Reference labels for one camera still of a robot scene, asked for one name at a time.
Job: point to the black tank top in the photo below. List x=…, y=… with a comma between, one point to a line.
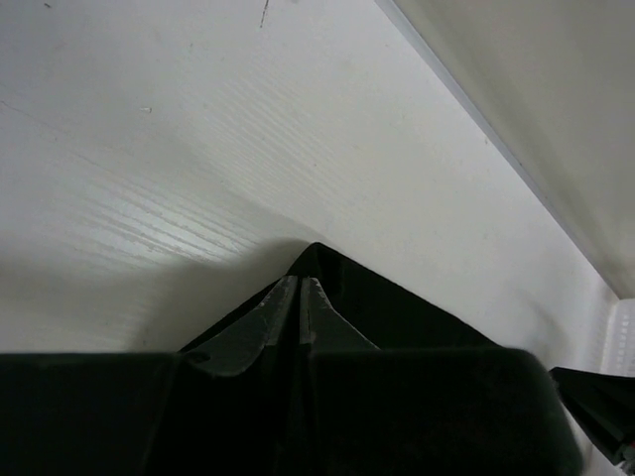
x=387, y=314

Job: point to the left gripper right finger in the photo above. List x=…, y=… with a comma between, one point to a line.
x=322, y=327

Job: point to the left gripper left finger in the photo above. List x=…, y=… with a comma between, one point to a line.
x=236, y=348

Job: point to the white plastic basket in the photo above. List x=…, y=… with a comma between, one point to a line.
x=619, y=346

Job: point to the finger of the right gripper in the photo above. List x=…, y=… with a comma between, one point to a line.
x=603, y=406

